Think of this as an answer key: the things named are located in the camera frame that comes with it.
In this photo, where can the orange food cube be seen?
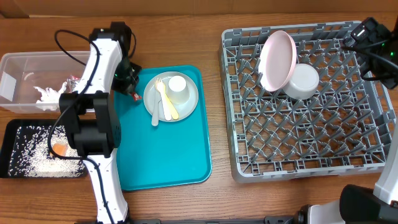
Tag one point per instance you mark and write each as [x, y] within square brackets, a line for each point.
[60, 149]

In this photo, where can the silver red wrapper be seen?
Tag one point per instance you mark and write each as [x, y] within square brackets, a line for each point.
[72, 82]

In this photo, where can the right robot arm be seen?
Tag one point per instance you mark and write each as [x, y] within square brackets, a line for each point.
[360, 204]

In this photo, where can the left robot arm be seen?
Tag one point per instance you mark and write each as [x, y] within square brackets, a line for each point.
[91, 123]

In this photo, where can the large white plate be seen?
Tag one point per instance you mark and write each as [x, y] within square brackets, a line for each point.
[277, 61]

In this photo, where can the spilled white rice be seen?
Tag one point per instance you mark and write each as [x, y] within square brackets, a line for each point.
[30, 156]

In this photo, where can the small red wrapper piece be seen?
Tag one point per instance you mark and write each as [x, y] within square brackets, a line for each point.
[136, 97]

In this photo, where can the yellow plastic fork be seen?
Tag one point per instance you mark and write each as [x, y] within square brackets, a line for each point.
[160, 87]

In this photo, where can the small grey bowl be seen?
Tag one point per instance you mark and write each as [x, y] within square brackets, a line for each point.
[303, 83]

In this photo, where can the white napkin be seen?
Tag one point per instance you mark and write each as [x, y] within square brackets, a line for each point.
[49, 97]

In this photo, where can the grey round plate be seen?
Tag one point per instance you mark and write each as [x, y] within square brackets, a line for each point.
[183, 110]

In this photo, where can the black plastic tray bin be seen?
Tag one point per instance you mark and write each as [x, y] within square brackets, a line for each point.
[9, 138]

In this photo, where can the grey dishwasher rack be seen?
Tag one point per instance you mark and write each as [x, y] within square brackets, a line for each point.
[345, 128]

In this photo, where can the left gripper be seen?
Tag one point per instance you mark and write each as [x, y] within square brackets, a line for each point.
[129, 87]

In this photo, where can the teal serving tray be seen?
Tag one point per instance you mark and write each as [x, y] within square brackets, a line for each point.
[172, 153]

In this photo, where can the clear plastic bin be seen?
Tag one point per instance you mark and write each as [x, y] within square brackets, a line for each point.
[21, 72]

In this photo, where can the white upturned cup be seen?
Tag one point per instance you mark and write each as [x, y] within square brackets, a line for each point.
[178, 90]

